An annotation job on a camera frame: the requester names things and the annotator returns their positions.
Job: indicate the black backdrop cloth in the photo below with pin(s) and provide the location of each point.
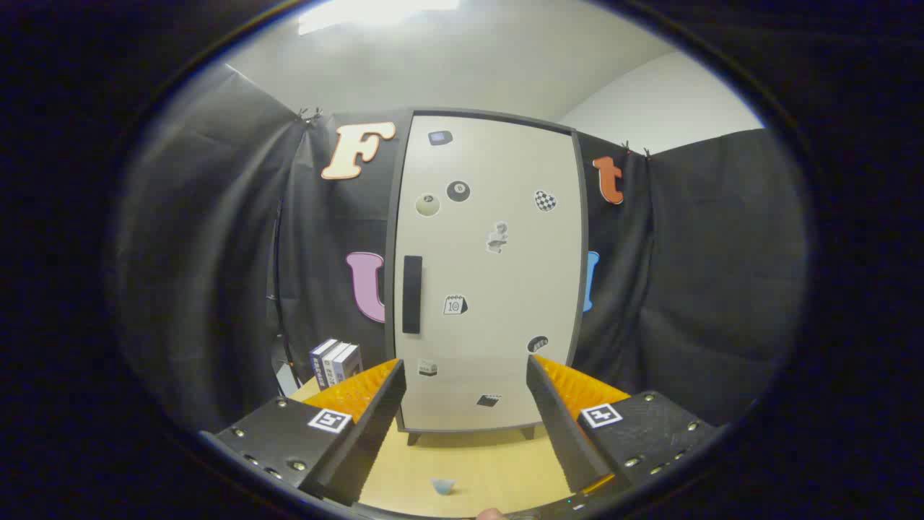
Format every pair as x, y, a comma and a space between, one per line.
707, 274

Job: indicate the white blue cosmetic tube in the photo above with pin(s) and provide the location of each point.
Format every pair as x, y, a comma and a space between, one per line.
443, 485

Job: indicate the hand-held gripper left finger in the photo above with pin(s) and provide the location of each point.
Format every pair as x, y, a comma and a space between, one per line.
375, 433

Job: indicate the grey cabinet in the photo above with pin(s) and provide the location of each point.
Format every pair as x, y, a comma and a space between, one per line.
390, 217

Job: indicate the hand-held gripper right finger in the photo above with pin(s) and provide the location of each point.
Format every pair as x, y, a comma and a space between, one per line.
559, 433

